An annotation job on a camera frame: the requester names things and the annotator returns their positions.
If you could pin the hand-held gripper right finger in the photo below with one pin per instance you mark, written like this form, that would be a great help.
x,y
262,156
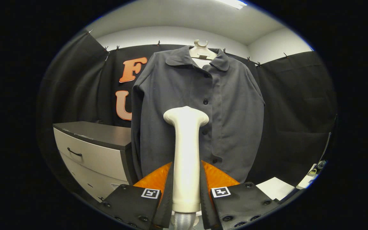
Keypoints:
x,y
204,198

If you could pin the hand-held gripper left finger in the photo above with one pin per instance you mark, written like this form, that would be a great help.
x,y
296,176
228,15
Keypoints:
x,y
168,198

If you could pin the white garment steamer head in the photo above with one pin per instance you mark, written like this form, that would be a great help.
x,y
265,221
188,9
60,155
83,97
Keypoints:
x,y
186,159

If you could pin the dark grey button shirt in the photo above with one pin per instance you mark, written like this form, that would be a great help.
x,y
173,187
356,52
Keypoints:
x,y
235,121

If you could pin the cream clothes hanger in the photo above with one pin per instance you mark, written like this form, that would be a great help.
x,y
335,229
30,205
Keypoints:
x,y
201,51

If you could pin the white flat board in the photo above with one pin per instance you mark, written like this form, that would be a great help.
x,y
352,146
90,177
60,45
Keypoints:
x,y
275,188

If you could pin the grey drawer cabinet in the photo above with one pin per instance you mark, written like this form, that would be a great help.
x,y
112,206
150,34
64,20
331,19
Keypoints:
x,y
91,153

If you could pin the white side table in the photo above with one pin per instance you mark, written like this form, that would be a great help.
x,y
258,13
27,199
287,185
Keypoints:
x,y
303,183

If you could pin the yellow tape roll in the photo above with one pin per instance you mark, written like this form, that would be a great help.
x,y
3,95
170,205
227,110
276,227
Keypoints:
x,y
309,173

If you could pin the black backdrop cloth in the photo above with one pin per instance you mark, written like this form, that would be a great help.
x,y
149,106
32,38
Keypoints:
x,y
299,111

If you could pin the ceiling light panel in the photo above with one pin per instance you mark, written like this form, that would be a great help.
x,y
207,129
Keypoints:
x,y
233,3

